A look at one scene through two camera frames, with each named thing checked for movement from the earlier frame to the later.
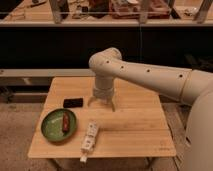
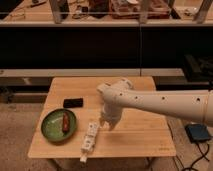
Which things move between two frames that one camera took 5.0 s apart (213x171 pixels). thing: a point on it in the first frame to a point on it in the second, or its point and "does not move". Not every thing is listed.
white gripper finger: x=112 y=102 to x=112 y=125
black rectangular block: x=73 y=103 does not move
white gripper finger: x=92 y=99 to x=102 y=121
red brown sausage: x=66 y=122 does not move
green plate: x=52 y=124 does not move
